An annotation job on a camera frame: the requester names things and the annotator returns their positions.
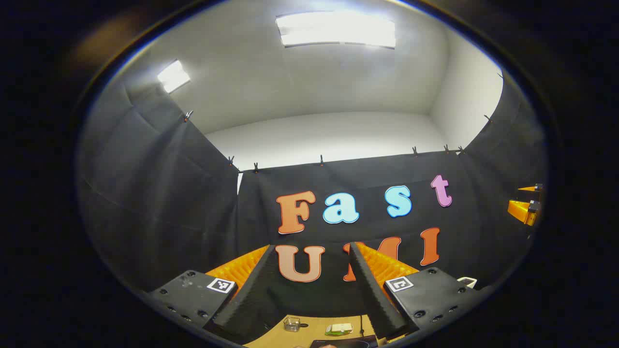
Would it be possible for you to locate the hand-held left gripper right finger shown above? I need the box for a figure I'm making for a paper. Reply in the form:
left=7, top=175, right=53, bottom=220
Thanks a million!
left=349, top=242, right=490, bottom=340

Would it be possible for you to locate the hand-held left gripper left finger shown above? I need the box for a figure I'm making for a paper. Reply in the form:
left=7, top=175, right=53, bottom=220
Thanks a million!
left=147, top=244, right=276, bottom=345

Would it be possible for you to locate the black induction cooktop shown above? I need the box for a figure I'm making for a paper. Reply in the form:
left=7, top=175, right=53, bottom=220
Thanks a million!
left=309, top=335, right=379, bottom=348

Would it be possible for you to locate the black backdrop cloth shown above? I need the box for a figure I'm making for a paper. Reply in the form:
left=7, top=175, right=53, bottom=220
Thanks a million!
left=77, top=72, right=547, bottom=339

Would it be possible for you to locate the row of black cloth clips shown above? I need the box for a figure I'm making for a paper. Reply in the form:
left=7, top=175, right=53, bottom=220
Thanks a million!
left=183, top=72, right=504, bottom=174

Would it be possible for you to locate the small ceiling light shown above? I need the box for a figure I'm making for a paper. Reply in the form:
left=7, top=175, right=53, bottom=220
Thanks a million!
left=157, top=59, right=191, bottom=94

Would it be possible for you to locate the large rectangular ceiling light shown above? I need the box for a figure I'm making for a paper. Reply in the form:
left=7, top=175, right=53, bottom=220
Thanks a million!
left=276, top=11, right=396, bottom=49

